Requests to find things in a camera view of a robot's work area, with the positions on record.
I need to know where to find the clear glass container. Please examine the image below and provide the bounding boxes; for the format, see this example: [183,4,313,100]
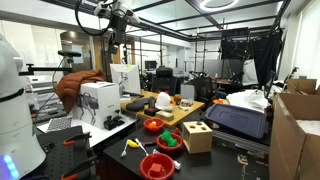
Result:
[178,98,195,111]

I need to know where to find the large cardboard box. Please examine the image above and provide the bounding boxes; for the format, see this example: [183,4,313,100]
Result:
[268,92,320,180]

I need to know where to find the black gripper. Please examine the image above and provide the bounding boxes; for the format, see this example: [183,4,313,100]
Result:
[109,15,129,55]

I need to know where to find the flat brown labelled box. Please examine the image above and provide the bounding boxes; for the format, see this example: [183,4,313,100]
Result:
[155,110,175,122]

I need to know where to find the green plastic toy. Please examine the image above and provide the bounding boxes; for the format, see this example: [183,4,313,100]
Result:
[160,129,179,148]

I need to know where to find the black perforated mounting board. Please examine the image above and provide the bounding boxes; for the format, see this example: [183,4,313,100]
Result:
[33,125,99,180]

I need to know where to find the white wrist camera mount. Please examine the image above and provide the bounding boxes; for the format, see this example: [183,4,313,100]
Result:
[94,2,110,18]

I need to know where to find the black office chair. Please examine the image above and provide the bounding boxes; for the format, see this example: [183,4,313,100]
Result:
[190,75,215,102]
[151,66,184,97]

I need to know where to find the black camera stand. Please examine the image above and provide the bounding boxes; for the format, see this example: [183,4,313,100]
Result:
[19,49,83,77]

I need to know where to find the grey perforated plate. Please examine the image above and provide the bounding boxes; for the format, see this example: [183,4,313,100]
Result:
[45,115,73,133]

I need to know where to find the black curtain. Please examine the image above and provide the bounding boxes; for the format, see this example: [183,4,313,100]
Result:
[220,27,284,88]

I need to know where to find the dark plastic bin lid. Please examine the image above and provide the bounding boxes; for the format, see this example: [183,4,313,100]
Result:
[204,103,270,140]

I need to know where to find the black box red label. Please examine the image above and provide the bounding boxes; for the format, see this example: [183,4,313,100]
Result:
[143,106,161,117]

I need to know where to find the grey rectangular box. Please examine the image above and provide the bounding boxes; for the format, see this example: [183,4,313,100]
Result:
[180,83,196,101]

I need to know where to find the white blue packet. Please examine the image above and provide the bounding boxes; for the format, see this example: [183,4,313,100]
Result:
[152,148,182,171]

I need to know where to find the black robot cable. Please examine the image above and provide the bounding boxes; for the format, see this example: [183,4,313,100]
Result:
[74,0,113,37]

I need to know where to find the brown puffer jacket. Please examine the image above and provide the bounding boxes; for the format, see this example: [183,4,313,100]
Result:
[54,68,108,115]

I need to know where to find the black lit monitor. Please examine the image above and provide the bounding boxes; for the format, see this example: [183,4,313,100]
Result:
[264,69,278,100]

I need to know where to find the orange black clamp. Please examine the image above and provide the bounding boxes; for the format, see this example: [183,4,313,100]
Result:
[60,155,100,180]
[62,131,93,148]

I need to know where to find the small open cardboard box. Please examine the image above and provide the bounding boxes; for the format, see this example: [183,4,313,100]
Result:
[285,77,320,96]

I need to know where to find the white paper pile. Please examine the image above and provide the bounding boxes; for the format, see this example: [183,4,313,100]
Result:
[226,88,272,113]

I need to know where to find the white box robot dog print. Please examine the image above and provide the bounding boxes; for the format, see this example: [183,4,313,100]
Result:
[71,81,122,131]

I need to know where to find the wooden shape sorter box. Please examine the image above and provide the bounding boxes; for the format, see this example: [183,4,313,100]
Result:
[182,120,214,155]

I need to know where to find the black cylindrical speaker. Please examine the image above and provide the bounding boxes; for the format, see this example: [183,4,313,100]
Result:
[147,96,156,109]

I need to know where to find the orange bowl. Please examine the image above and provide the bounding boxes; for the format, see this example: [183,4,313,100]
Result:
[212,98,230,105]

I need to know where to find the white packing foam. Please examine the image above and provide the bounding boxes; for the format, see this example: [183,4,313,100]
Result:
[295,119,320,137]

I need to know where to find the black joystick controller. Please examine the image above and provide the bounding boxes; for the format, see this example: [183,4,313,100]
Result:
[103,114,126,131]

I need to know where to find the light wooden desk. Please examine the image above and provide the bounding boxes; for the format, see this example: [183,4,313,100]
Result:
[119,89,206,129]

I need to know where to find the ring ceiling light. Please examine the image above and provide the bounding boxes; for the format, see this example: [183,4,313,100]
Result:
[198,0,241,13]

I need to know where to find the brown ball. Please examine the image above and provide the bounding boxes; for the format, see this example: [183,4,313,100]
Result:
[172,93,183,105]

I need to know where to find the red square block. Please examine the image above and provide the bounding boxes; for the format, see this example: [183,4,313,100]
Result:
[148,162,164,178]

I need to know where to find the white plush chicken toy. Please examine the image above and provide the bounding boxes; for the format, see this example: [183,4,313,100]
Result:
[154,91,174,112]

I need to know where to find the red plastic bowl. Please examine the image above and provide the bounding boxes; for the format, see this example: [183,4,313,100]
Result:
[156,131,185,153]
[143,117,166,134]
[139,152,176,180]

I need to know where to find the black rounded pouch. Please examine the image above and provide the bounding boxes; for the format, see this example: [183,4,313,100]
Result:
[125,98,151,113]

